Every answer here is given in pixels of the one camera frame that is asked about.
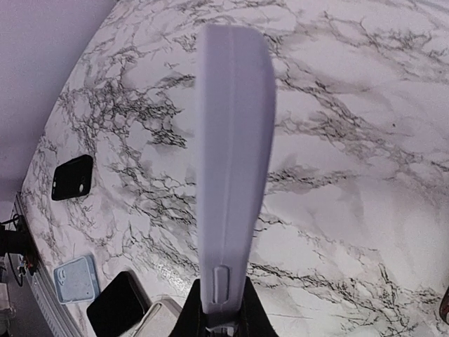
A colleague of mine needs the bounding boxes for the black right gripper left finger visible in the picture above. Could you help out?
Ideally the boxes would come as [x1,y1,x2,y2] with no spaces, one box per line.
[168,279,206,337]

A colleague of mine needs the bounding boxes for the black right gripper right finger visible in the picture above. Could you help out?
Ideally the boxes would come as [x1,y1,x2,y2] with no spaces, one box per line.
[234,277,279,337]

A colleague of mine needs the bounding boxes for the black smartphone dark edge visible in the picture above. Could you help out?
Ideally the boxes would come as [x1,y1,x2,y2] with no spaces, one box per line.
[86,271,150,336]

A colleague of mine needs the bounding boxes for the light blue phone case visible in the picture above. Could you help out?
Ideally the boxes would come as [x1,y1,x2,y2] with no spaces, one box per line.
[53,255,100,305]

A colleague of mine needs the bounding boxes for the black phone case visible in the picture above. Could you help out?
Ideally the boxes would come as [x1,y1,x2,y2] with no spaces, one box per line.
[51,154,93,201]

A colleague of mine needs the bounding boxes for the red white patterned bowl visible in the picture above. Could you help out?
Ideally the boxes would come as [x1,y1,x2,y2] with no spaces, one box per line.
[438,288,449,324]

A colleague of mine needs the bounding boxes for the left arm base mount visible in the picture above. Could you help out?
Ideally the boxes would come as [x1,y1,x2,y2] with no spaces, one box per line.
[1,214,39,276]

